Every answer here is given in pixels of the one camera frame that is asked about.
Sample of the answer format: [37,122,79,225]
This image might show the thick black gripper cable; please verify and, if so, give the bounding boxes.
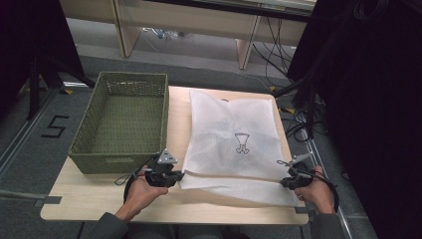
[122,172,137,204]
[298,168,340,213]

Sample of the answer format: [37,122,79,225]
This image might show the black metal stand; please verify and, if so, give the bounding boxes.
[273,74,321,140]

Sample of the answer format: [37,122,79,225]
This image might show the black tripod stand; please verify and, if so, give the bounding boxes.
[25,54,98,121]

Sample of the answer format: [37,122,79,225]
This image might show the tangle of black floor cables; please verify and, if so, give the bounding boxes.
[282,108,327,143]

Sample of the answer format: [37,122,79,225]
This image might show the hanging black cables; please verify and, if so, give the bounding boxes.
[251,16,298,88]

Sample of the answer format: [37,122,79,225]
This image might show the metal floor rail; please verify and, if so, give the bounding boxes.
[0,88,59,177]
[303,137,354,239]

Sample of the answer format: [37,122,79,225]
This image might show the person's right hand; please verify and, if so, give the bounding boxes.
[294,165,334,215]

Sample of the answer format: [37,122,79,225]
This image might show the grey tape strip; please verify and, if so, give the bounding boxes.
[0,188,63,208]
[294,206,316,216]

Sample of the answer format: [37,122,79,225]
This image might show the white mesh laundry bag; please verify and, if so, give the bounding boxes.
[178,88,300,208]

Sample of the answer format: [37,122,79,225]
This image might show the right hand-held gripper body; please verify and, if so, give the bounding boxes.
[288,151,315,190]

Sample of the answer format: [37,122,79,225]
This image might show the thick black right gripper cable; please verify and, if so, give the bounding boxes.
[298,168,340,213]

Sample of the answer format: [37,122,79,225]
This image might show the thin black wire loop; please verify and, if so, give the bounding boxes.
[113,155,158,186]

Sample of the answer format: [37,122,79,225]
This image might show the bundle of pale cables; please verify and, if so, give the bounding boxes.
[141,27,186,40]

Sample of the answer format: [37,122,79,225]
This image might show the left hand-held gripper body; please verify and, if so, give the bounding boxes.
[144,148,178,188]

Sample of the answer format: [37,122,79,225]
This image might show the green woven basket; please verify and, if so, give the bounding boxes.
[68,71,170,175]

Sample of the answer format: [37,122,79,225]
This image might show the person's left hand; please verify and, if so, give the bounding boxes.
[126,167,169,210]

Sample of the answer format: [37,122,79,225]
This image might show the thick black left gripper cable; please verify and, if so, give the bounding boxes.
[122,172,137,204]

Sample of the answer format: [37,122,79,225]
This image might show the black curtain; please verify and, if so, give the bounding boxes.
[0,0,87,116]
[287,0,422,239]

